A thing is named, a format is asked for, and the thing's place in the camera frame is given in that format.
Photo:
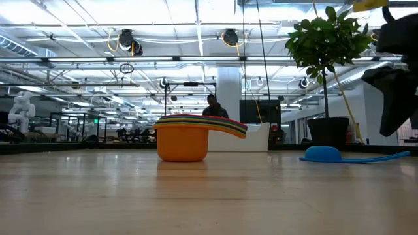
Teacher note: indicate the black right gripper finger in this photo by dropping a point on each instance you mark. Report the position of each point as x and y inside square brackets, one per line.
[398, 98]

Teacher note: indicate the small blue measuring cup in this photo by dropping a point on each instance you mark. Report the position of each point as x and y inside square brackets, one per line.
[321, 154]

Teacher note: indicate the orange measuring cup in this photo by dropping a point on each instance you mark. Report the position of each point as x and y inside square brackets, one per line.
[183, 147]

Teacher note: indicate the white plastic basket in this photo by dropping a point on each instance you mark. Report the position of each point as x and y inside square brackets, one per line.
[241, 142]

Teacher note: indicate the green leafy plant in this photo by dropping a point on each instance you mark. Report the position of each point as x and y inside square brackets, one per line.
[326, 42]

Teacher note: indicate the black plant pot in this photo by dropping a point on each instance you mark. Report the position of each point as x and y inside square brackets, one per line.
[328, 134]

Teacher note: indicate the black monitor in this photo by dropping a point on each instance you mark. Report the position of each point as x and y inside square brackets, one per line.
[261, 112]

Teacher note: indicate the person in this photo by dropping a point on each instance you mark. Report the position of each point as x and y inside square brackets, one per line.
[214, 109]

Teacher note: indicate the long ceiling light bar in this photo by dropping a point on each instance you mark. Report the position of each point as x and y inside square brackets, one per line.
[98, 59]

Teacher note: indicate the white humanoid robot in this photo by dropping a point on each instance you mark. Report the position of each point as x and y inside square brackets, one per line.
[21, 111]

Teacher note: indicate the black background rig frame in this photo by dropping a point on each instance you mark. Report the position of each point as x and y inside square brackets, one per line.
[191, 84]

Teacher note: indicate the black aluminium table frame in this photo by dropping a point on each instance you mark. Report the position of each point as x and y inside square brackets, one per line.
[49, 148]

